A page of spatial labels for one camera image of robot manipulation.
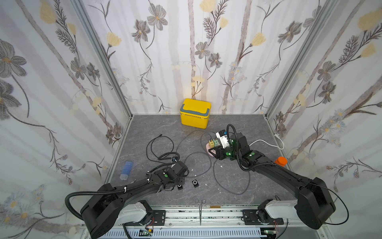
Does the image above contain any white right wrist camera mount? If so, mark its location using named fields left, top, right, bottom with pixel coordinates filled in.
left=215, top=129, right=231, bottom=148

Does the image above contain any blue transparent bottle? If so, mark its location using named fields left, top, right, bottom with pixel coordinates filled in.
left=119, top=161, right=133, bottom=181

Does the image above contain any yellow plastic storage box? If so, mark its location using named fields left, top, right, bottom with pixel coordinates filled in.
left=180, top=99, right=211, bottom=129

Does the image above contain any black mp3 player right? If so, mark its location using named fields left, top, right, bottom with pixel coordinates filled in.
left=192, top=180, right=199, bottom=188

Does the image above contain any orange bottle cap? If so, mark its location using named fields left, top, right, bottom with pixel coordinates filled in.
left=275, top=156, right=288, bottom=167

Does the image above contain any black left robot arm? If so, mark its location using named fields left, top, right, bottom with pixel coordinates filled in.
left=64, top=160, right=190, bottom=239

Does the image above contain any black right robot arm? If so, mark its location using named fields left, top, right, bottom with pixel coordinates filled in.
left=209, top=124, right=336, bottom=230

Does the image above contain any white power strip cord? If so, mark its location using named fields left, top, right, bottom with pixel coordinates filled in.
left=249, top=134, right=285, bottom=150

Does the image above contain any pink power strip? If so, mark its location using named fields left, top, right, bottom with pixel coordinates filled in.
left=206, top=143, right=216, bottom=158

